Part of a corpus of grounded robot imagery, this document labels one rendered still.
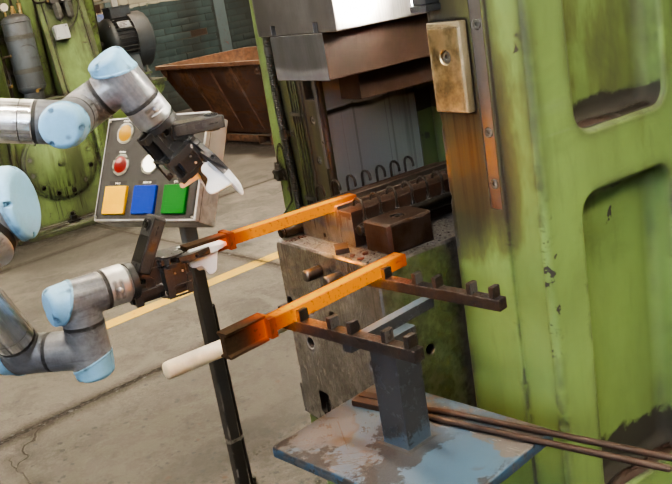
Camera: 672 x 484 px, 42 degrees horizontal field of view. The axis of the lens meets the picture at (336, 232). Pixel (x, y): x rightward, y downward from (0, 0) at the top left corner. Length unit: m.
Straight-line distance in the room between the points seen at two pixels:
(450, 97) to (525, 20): 0.22
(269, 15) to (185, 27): 9.21
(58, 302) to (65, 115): 0.34
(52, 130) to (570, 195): 0.92
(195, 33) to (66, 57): 4.65
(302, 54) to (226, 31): 9.62
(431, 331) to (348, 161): 0.52
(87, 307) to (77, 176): 5.04
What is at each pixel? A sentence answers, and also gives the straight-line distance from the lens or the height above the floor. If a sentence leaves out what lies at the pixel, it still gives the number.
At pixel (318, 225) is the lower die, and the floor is 0.95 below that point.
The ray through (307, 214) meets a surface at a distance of 1.86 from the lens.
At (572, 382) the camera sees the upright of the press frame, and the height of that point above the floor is 0.65.
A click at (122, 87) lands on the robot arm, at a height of 1.34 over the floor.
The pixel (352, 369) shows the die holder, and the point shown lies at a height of 0.65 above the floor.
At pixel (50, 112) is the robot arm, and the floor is 1.33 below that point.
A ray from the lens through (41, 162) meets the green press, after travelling 6.57.
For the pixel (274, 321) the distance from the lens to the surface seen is 1.44.
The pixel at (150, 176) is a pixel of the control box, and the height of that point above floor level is 1.06.
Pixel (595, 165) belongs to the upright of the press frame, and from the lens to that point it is 1.73.
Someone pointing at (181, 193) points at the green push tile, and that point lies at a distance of 2.19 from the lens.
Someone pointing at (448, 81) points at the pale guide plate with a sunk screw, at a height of 1.25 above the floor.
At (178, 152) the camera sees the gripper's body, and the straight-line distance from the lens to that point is 1.68.
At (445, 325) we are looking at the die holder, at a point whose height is 0.74.
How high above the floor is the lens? 1.47
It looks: 16 degrees down
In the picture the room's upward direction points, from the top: 9 degrees counter-clockwise
